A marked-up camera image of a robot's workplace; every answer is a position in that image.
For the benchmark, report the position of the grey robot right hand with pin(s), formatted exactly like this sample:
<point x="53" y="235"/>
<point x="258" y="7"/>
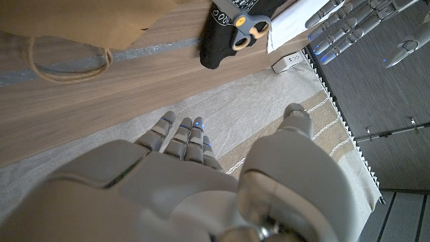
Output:
<point x="168" y="195"/>

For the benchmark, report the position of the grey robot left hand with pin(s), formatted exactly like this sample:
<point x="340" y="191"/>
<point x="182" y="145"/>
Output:
<point x="363" y="20"/>

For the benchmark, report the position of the black patterned bandana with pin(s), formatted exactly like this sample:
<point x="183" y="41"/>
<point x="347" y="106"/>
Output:
<point x="215" y="43"/>

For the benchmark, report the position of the brown paper bag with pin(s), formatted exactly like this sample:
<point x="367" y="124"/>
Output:
<point x="84" y="20"/>

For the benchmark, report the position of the white paper sheets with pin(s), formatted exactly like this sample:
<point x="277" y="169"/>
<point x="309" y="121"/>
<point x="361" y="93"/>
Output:
<point x="289" y="23"/>

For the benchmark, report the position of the white power strip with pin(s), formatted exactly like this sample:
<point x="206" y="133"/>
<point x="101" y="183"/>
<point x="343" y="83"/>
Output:
<point x="287" y="62"/>

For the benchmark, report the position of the black metal rod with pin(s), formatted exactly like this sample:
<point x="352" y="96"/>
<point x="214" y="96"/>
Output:
<point x="393" y="132"/>

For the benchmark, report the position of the grey tape outline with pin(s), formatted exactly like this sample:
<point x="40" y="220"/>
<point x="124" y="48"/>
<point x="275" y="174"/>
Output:
<point x="161" y="48"/>

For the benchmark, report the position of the black backdrop frame bar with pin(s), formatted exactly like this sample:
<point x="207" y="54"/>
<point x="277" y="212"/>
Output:
<point x="339" y="107"/>

